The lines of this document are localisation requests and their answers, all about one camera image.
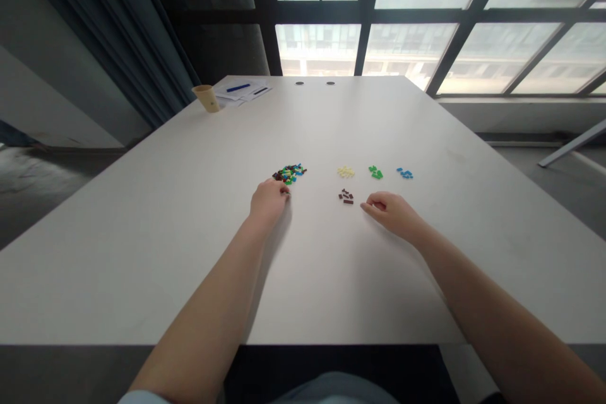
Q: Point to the person's right hand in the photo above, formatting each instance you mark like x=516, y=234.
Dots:
x=395, y=212

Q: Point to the person's left hand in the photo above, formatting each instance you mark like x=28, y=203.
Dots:
x=265, y=199

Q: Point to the person's right fingers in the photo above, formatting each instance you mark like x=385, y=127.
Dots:
x=370, y=205

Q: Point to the person's left fingers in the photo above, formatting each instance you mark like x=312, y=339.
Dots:
x=284, y=191

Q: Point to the pile of mixed coloured bricks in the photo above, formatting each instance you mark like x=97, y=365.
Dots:
x=290, y=173

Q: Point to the pile of brown bricks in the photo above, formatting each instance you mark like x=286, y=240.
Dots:
x=346, y=196

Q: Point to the pile of green bricks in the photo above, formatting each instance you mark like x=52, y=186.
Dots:
x=376, y=172

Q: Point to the pile of yellow bricks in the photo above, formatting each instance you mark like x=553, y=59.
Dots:
x=345, y=171

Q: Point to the pile of blue bricks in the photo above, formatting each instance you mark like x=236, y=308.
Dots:
x=405, y=173

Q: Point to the white paper sheets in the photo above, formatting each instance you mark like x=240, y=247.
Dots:
x=244, y=93

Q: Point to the blue pen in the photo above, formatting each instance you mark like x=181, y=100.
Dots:
x=237, y=87

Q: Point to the beige paper cup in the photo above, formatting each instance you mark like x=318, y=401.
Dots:
x=207, y=99

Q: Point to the black framed window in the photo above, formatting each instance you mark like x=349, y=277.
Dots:
x=426, y=20

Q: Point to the dark blue curtain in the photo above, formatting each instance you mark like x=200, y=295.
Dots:
x=118, y=34

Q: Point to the white metal frame leg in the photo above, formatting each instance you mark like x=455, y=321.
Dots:
x=573, y=142

